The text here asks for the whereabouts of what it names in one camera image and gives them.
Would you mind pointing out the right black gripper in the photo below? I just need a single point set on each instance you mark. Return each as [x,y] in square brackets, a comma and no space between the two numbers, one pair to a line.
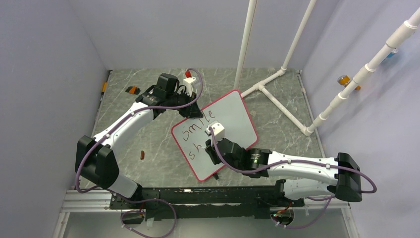
[210,149]

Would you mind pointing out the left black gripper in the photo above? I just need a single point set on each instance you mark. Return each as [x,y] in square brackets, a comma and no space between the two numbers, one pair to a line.
[191,111]

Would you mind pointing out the red framed whiteboard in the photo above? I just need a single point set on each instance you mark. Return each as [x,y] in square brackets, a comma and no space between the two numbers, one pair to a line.
[227,117]

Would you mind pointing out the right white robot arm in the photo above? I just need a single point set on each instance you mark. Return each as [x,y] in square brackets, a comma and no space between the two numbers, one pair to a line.
[299,177]

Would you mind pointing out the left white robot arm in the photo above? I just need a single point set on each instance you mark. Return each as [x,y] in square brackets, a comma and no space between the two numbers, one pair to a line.
[95,156]

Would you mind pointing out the black orange brush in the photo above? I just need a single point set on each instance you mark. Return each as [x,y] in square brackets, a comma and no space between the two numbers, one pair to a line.
[133,90]

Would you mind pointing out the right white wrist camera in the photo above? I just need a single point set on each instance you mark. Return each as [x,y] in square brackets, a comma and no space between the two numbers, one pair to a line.
[218,130]

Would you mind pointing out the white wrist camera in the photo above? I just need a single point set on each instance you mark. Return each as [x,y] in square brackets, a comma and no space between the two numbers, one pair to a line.
[191,84]
[218,130]

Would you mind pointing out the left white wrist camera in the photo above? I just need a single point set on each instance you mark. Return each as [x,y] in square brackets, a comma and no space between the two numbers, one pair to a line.
[191,84]

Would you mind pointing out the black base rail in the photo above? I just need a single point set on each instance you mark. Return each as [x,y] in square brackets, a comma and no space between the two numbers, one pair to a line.
[209,202]

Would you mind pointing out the white pvc pipe frame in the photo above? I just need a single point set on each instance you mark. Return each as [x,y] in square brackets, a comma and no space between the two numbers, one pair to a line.
[261,85]

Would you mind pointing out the orange yellow wall fitting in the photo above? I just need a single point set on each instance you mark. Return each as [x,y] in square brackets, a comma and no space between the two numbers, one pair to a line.
[344,80]

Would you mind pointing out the aluminium frame rail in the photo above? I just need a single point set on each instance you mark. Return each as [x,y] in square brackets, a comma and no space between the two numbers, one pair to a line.
[98,201]

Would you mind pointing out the blue wall fitting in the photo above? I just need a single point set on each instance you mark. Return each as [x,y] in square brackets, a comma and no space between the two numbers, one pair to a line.
[392,53]

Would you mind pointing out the white pipe on wall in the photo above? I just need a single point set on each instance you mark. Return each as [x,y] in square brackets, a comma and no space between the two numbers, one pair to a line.
[401,34]

